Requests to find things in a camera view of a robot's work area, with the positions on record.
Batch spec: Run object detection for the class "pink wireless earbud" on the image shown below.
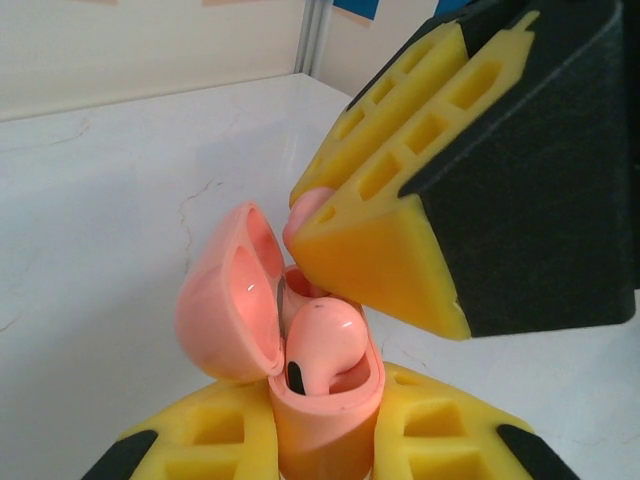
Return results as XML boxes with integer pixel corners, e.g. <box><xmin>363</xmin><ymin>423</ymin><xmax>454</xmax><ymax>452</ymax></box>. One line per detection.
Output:
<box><xmin>284</xmin><ymin>298</ymin><xmax>369</xmax><ymax>396</ymax></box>
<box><xmin>282</xmin><ymin>186</ymin><xmax>337</xmax><ymax>251</ymax></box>

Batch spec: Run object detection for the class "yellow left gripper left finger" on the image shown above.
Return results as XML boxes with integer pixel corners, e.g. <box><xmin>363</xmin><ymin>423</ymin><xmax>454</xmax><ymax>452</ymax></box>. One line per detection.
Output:
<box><xmin>74</xmin><ymin>382</ymin><xmax>281</xmax><ymax>480</ymax></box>

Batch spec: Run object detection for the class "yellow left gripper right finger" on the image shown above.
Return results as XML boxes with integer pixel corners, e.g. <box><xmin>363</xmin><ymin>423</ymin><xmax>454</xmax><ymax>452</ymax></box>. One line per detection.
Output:
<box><xmin>372</xmin><ymin>362</ymin><xmax>586</xmax><ymax>480</ymax></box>

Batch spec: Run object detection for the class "pink earbud charging case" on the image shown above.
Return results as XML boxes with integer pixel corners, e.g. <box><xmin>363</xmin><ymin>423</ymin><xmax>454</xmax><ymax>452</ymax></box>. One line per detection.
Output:
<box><xmin>174</xmin><ymin>200</ymin><xmax>386</xmax><ymax>480</ymax></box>

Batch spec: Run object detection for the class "aluminium frame post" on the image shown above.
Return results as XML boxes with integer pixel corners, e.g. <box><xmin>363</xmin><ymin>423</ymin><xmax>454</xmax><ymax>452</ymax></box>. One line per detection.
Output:
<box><xmin>294</xmin><ymin>0</ymin><xmax>327</xmax><ymax>77</ymax></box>

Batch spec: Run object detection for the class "blue floral wall panel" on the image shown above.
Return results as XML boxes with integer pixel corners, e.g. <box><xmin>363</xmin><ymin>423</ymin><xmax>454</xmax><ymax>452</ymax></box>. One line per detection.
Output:
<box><xmin>332</xmin><ymin>0</ymin><xmax>380</xmax><ymax>21</ymax></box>

